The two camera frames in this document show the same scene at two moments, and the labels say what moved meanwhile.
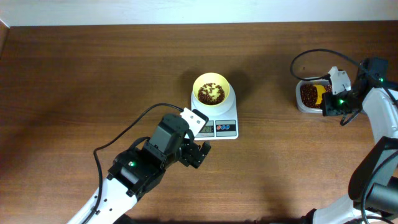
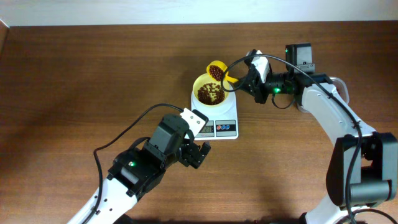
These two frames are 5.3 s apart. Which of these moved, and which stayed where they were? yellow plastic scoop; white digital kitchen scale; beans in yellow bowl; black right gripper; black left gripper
Moved: yellow plastic scoop; black right gripper
Stayed: white digital kitchen scale; beans in yellow bowl; black left gripper
